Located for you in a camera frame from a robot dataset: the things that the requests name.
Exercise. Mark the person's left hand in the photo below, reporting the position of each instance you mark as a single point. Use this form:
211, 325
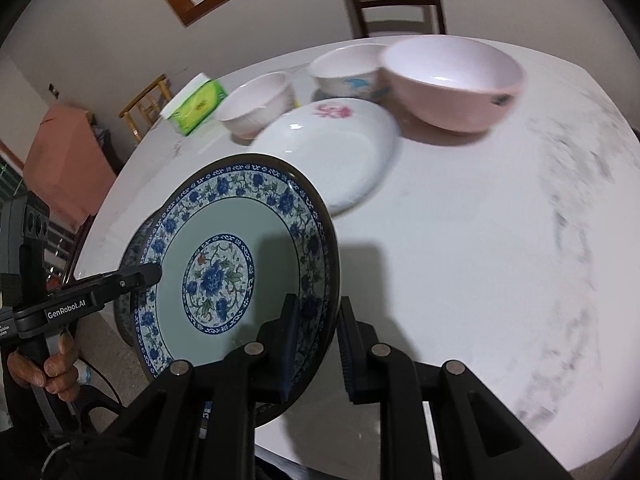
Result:
55, 370

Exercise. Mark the white plate with pink flower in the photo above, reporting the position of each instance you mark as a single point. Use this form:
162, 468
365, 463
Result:
325, 160

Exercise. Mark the light wooden chair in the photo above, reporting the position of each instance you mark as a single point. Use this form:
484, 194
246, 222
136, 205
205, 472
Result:
147, 105

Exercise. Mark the large pink bowl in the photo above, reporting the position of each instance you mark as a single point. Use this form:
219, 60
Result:
450, 100

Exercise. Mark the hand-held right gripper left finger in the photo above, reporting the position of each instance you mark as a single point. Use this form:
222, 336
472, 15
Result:
290, 350

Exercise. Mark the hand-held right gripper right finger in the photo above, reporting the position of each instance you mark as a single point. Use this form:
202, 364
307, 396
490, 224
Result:
345, 350

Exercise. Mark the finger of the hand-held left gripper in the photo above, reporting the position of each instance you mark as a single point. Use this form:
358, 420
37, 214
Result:
145, 275

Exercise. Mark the white bowl with blue print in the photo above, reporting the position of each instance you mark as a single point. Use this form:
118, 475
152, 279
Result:
345, 67

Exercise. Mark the small plain white bowl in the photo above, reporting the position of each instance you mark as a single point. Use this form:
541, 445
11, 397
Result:
255, 105

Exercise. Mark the green tissue box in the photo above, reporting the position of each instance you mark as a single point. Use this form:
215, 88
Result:
197, 107

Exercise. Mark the blue floral ceramic plate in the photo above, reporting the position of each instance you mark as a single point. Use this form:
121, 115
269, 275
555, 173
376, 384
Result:
225, 230
134, 245

